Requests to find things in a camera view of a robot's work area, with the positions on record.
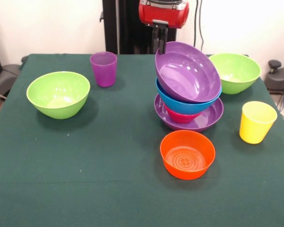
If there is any grey stand foot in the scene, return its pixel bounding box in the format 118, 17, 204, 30
0, 64, 21, 100

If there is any purple plastic cup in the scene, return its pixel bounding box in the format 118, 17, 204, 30
89, 51, 118, 88

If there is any black wall cable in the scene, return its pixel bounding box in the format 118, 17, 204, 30
193, 0, 205, 52

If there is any small pink plastic bowl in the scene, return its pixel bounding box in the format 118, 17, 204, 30
164, 104, 202, 124

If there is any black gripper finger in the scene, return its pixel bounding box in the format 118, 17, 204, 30
159, 26, 169, 55
152, 25, 160, 54

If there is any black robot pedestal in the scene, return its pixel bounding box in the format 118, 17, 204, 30
99, 0, 182, 55

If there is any green plastic bowl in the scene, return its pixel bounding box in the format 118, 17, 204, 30
208, 53, 262, 95
26, 70, 91, 120

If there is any purple plastic bowl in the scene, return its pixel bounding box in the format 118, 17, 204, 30
153, 94, 224, 133
155, 41, 222, 104

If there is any deep blue plastic bowl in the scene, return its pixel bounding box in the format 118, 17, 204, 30
155, 79, 222, 116

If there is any black stand foot with knob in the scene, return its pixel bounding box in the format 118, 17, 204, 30
264, 60, 284, 95

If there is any orange ribbed plastic bowl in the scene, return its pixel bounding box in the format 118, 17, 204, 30
160, 130, 216, 181

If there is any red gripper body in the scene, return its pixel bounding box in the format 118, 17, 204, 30
138, 0, 190, 29

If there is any dark green tablecloth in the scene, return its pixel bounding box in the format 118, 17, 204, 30
0, 53, 284, 227

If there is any yellow plastic cup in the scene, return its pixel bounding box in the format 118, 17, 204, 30
239, 101, 278, 145

